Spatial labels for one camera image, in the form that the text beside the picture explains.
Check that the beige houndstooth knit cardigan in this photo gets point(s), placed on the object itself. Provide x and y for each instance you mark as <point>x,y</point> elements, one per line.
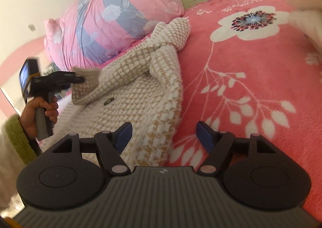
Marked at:
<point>130,97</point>

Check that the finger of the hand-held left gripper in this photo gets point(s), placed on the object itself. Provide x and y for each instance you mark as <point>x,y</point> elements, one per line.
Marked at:
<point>74,79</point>

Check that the pink floral fleece blanket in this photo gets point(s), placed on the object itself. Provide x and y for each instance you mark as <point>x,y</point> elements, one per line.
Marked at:
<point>251,79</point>

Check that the person's left hand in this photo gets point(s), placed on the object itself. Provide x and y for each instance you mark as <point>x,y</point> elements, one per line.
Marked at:
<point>29,117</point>

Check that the pink headboard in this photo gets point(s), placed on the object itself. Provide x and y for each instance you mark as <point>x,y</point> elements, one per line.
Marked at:
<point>15,59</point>

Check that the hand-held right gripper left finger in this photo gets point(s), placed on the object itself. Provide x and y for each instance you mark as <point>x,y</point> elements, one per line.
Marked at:
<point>124,137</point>

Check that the pink grey floral quilt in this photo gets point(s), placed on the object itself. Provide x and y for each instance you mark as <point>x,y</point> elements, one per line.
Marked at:
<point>113,21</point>

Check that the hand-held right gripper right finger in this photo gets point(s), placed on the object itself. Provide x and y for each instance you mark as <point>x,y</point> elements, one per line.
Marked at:
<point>205,139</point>

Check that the person's left forearm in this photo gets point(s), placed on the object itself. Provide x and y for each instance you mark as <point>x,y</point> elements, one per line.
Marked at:
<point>20,142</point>

